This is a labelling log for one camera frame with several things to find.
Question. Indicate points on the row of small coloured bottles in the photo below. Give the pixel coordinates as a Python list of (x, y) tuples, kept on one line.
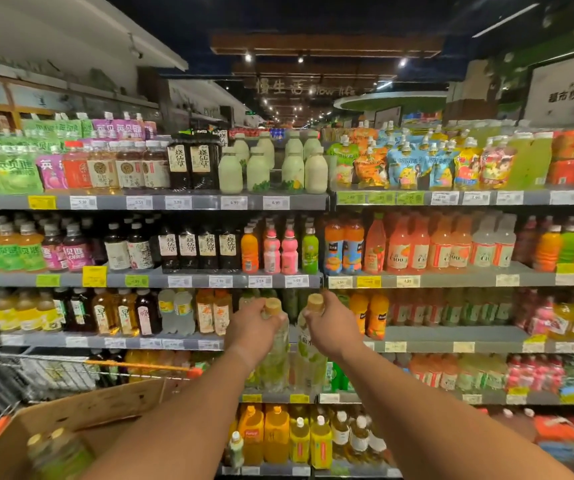
[(562, 247)]

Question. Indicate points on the large orange juice jug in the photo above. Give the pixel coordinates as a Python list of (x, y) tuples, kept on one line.
[(277, 434), (251, 437)]

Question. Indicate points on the person's right hand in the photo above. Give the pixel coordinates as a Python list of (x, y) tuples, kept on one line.
[(337, 332)]

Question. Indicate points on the blue label orange juice bottle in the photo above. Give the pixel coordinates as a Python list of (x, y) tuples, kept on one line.
[(353, 249), (333, 249)]

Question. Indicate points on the clear vitamin drink bottle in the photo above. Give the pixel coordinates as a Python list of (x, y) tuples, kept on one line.
[(483, 247), (504, 247)]

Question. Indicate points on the group of pale green bottles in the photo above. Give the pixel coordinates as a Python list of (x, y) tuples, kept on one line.
[(272, 169)]

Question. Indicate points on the wooden hanging ceiling beam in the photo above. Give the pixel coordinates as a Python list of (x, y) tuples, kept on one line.
[(327, 45)]

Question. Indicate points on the row of yellow tea bottles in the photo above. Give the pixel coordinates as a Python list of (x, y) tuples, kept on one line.
[(26, 314)]

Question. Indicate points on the clear bottle yellow label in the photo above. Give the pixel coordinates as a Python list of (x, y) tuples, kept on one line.
[(185, 312), (166, 312)]

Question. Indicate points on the person's left hand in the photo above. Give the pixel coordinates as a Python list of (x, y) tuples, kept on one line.
[(249, 337)]

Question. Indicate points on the grey metal shelving unit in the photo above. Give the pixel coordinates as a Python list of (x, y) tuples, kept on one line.
[(202, 202), (532, 339)]

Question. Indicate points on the row of orange vitamin bottles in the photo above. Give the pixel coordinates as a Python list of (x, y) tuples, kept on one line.
[(417, 247)]

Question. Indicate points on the dark herbal drink bottle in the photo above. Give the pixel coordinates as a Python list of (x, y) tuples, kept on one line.
[(202, 162), (179, 162)]

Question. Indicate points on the group of colourful jelly pouches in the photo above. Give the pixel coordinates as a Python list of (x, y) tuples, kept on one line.
[(407, 162)]

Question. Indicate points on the small orange drink bottle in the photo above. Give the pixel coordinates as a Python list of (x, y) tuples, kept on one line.
[(249, 252)]

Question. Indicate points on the white wall sign board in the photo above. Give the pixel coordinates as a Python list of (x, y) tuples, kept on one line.
[(567, 92)]

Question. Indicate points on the wooden wall display shelf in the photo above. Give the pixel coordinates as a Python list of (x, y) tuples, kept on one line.
[(41, 102)]

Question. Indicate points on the amber tea bottle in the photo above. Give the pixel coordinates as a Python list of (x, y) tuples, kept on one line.
[(222, 314), (205, 314)]

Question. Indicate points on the green drink can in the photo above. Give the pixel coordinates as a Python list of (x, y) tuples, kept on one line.
[(336, 378)]

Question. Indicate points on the group of brown white-cap bottles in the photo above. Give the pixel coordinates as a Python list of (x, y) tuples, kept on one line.
[(359, 437)]

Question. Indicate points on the security camera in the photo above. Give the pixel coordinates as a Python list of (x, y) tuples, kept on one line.
[(135, 48)]

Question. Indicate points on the row of milk tea bottles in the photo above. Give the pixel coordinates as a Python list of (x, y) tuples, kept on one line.
[(129, 167)]

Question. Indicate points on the row of green tea bottles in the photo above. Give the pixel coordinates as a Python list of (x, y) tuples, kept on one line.
[(457, 309)]

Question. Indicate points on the row of brown tea bottles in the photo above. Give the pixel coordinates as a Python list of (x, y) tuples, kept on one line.
[(111, 314)]

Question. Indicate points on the row of pink yellow drinks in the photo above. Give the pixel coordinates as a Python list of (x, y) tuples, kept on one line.
[(562, 317)]

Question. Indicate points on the row of green drink pouches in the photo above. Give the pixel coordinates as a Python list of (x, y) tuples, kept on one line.
[(11, 169)]

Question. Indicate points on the small green drink bottle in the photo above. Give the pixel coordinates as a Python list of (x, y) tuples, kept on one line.
[(310, 252)]

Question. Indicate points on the pile of red packets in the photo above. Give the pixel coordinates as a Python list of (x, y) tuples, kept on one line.
[(562, 429)]

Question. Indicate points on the row of dark herbal bottles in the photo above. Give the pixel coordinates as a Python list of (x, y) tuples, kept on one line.
[(197, 249)]

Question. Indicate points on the round green canopy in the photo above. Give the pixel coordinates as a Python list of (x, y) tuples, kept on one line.
[(392, 101)]

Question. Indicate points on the small white cap bottle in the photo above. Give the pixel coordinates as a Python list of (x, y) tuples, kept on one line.
[(236, 452)]

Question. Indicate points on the row of bottles behind cart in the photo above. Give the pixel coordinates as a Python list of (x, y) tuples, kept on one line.
[(141, 364)]

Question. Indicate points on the person's left forearm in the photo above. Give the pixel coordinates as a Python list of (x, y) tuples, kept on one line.
[(182, 424)]

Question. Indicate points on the person's right fingers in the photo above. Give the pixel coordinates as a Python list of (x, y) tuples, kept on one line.
[(324, 307)]

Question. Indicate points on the row of pink label bottles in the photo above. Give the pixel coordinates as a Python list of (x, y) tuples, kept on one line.
[(66, 249)]

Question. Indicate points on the small pink drink bottle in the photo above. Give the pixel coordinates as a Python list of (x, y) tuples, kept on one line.
[(272, 252), (289, 254)]

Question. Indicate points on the clear green drink bottle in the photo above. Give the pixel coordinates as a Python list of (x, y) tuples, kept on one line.
[(74, 457), (274, 370), (312, 368), (41, 457)]

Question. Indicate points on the person's right forearm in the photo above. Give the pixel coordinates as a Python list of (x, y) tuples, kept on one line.
[(432, 424)]

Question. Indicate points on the long ceiling light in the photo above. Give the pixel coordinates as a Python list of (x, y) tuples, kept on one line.
[(504, 19)]

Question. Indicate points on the row of dark white-label bottles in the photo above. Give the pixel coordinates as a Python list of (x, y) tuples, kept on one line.
[(129, 249)]

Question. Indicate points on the lit store sign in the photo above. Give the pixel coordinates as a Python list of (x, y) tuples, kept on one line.
[(312, 87)]

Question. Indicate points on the person's left fingers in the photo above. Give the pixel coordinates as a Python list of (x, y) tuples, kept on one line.
[(254, 309)]

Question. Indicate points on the yellow juice bottle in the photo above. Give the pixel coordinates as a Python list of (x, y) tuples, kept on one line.
[(321, 444), (300, 442)]

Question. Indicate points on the row of orange green bottles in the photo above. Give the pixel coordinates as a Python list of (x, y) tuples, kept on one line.
[(507, 374)]

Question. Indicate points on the brown cardboard box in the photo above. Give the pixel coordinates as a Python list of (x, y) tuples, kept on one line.
[(91, 407)]

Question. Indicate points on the row of green label bottles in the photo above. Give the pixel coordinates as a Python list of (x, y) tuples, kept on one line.
[(9, 249)]

